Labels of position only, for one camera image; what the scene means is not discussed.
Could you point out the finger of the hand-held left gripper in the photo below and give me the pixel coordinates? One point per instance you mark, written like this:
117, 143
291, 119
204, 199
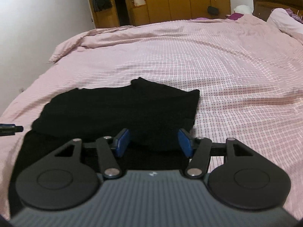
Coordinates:
10, 130

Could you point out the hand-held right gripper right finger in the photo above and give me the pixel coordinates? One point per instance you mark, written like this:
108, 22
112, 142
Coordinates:
185, 144

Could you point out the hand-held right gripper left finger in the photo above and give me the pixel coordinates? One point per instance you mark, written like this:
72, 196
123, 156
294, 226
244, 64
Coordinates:
122, 144

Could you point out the black button cardigan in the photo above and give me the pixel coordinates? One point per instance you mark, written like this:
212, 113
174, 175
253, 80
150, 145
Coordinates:
118, 106

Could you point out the pink checked bed cover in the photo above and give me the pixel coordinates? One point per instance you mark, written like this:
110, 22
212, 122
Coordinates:
236, 75

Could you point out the wooden coat rack panel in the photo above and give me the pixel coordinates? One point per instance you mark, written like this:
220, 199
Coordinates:
113, 20

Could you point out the wooden shelf unit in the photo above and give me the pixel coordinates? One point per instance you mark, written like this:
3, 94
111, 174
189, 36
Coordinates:
140, 16

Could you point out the small black pouch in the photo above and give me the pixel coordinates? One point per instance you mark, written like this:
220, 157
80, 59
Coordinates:
213, 10

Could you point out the magenta cloth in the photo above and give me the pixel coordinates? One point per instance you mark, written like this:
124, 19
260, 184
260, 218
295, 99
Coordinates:
235, 17

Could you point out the wooden wardrobe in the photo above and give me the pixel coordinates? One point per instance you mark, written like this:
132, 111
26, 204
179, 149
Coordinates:
184, 2

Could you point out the pink storage container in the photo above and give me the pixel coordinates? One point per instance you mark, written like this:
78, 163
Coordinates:
139, 1

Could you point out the white cloth bundle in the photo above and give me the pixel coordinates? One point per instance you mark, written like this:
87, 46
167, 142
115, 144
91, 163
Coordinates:
242, 9

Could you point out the pale pink pillow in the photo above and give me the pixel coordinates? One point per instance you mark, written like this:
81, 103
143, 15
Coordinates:
284, 23

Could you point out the purple ruffled cloth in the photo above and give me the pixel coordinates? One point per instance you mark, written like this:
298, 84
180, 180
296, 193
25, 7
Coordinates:
295, 16

